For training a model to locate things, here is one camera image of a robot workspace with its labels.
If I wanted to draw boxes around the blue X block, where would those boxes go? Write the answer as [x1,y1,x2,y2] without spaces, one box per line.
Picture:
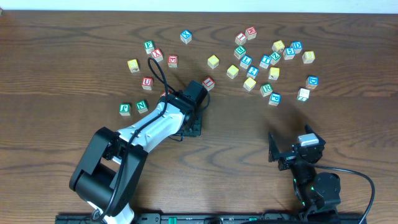
[180,30,192,44]

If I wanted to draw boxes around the red E block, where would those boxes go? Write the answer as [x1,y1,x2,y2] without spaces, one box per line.
[168,55,178,68]

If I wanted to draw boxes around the red I block far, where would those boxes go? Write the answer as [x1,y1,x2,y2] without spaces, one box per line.
[235,32,248,45]

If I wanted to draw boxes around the green R block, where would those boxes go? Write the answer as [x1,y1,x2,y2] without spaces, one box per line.
[260,83,273,97]

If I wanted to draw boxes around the yellow 8 block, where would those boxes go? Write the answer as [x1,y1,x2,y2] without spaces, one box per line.
[302,51,315,64]

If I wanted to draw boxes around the yellow hammer block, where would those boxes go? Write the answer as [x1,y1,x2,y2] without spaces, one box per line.
[269,67,280,80]

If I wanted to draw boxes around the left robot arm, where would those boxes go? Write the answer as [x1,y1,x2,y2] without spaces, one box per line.
[69,92,206,223]

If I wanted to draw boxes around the blue 2 block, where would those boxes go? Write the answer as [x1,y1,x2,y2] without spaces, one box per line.
[246,66,259,80]

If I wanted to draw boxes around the yellow acorn block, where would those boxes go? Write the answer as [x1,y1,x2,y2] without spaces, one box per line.
[127,59,139,73]

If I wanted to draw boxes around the green Z block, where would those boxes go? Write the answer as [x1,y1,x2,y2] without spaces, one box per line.
[270,52,281,65]

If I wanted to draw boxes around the yellow S block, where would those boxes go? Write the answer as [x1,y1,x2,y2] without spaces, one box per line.
[243,77,256,91]

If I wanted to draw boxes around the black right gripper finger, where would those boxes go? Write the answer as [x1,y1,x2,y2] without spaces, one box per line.
[268,133,280,162]
[305,124,318,137]

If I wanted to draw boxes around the blue L block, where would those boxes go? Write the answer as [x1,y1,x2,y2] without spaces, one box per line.
[240,55,252,69]

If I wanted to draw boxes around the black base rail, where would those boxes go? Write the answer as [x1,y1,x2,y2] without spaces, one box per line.
[55,210,368,224]

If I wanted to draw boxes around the blue D block far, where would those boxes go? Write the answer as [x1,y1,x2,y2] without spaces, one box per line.
[290,41,303,54]

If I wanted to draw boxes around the blue T block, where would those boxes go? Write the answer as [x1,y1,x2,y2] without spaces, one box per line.
[259,55,271,69]

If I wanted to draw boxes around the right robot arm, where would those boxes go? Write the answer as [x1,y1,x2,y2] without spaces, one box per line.
[268,125,341,222]

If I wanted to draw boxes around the red Y block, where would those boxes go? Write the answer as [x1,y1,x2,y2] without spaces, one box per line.
[151,49,164,62]

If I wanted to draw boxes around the red i block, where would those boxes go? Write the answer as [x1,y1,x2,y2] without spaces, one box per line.
[202,77,215,91]
[235,32,248,45]

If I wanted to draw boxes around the yellow pineapple block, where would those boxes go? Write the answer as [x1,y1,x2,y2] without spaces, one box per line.
[226,65,239,79]

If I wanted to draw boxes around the blue 5 block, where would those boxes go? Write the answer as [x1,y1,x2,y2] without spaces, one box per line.
[283,47,295,60]

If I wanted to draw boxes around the yellow O block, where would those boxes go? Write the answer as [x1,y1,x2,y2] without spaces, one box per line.
[208,55,220,69]

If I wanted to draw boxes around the green F block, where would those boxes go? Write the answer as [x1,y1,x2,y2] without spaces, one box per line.
[144,40,155,54]

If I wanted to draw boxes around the blue d block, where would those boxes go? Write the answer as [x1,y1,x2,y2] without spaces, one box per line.
[290,41,303,54]
[305,76,319,90]

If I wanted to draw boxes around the green 7 block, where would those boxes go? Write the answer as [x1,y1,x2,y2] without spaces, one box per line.
[297,88,310,101]

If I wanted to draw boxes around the red M block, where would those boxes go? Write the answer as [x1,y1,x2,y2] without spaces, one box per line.
[245,26,257,40]

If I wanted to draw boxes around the green J block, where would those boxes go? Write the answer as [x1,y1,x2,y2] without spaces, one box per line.
[119,103,131,116]

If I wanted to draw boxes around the red U block left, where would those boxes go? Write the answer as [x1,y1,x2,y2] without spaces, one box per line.
[142,77,154,90]

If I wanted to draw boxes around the green B block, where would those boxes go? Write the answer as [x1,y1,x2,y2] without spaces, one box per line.
[234,45,246,59]

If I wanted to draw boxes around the red A block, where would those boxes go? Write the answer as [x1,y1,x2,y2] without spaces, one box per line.
[160,91,171,96]

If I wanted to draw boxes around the green N block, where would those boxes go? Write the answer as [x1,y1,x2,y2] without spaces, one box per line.
[136,100,148,114]

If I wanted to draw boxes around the yellow far block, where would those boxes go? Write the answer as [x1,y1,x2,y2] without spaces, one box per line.
[272,40,285,53]

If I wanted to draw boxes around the blue D block right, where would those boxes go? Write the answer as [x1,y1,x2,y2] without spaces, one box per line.
[305,76,319,90]

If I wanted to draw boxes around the blue P block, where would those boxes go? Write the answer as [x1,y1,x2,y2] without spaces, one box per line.
[269,93,281,106]

